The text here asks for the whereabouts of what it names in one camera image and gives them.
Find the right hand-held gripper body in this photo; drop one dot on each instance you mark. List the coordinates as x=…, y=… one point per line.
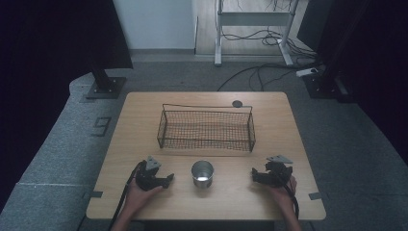
x=278, y=174

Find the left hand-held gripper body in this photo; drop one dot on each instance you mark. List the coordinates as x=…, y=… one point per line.
x=146, y=178

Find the shiny metal cup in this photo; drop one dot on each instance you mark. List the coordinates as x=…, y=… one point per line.
x=202, y=174

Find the person's right hand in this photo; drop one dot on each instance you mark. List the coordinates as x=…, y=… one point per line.
x=284, y=195

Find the person's left hand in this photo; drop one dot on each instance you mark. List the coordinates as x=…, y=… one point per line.
x=138, y=199

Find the grey tape piece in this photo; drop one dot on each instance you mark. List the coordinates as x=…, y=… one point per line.
x=96, y=194
x=315, y=195

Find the round dark table grommet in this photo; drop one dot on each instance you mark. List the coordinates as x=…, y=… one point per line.
x=237, y=103

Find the white power strip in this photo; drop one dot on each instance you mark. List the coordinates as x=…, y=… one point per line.
x=307, y=71

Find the black curtain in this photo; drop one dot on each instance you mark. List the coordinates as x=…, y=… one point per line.
x=48, y=64
x=369, y=64

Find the black stand with base plate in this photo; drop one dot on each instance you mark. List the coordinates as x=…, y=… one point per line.
x=104, y=84
x=324, y=85

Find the white desk frame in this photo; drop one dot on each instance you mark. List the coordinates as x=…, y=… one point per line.
x=253, y=18

